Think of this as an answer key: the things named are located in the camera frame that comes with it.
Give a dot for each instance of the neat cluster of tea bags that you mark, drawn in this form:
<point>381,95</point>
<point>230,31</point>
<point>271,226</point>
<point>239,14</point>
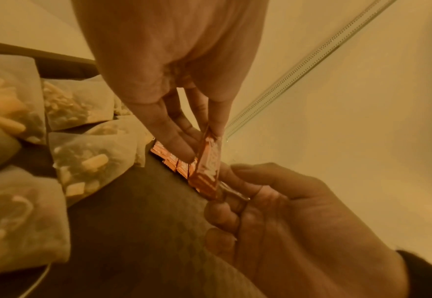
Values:
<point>13,102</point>

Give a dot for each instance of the person's left hand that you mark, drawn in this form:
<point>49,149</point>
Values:
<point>164,52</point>

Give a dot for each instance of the red Nescafe sachets group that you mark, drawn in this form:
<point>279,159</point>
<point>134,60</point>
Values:
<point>182,168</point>

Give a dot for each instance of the dark brown tray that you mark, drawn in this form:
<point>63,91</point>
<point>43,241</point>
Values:
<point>134,232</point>

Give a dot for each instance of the single red coffee stick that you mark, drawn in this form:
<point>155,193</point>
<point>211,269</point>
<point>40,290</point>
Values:
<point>206,166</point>

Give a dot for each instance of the black right wristband with markers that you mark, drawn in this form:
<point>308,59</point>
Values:
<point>429,282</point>

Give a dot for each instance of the person's right hand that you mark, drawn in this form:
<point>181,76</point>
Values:
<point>304,247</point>

